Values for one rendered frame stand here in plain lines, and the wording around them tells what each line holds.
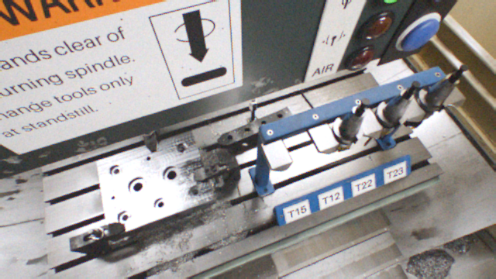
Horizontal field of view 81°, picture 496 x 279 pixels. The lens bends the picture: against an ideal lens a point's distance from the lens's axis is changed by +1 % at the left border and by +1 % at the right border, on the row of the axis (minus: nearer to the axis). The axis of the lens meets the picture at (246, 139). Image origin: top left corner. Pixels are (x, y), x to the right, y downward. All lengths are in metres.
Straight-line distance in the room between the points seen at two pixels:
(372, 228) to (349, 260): 0.14
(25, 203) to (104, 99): 1.24
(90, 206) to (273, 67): 0.87
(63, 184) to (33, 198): 0.35
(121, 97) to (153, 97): 0.02
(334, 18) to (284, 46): 0.04
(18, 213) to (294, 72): 1.28
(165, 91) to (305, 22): 0.10
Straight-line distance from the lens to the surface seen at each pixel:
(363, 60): 0.26
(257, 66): 0.21
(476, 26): 1.18
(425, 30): 0.28
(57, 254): 1.02
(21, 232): 1.38
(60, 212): 1.05
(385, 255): 1.16
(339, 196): 0.91
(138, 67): 0.18
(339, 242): 1.08
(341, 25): 0.22
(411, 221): 1.21
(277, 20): 0.19
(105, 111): 0.20
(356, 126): 0.62
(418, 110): 0.76
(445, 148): 1.27
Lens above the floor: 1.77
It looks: 63 degrees down
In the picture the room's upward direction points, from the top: straight up
